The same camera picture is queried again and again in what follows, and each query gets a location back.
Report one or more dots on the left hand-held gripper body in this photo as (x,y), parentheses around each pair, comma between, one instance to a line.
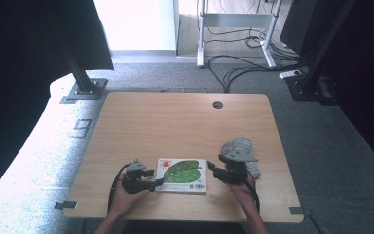
(133,182)

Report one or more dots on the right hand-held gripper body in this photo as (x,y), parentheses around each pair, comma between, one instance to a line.
(237,159)

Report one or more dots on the white caterpillar picture book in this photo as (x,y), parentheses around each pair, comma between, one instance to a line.
(181,174)

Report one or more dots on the person's left hand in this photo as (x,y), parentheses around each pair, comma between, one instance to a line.
(126,200)

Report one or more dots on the person's right hand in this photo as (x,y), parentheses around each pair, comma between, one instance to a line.
(243,195)

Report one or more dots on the grey knitted cloth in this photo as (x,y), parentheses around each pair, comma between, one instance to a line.
(251,146)

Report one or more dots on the grey tape piece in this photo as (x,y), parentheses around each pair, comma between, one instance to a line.
(65,204)
(296,210)

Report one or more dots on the grey tape floor mark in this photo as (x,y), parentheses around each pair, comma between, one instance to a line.
(82,128)

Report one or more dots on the white power strip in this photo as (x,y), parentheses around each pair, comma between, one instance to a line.
(290,74)

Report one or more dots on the black stand with dark base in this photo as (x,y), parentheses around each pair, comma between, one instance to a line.
(308,87)

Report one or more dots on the black metal stand with base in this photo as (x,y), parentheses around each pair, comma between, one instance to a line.
(84,87)

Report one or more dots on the dark curtain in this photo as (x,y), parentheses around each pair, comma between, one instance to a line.
(370,81)

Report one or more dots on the black curtain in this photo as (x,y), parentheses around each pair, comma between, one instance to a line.
(29,65)

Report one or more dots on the white desk frame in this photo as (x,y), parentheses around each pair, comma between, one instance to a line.
(233,19)

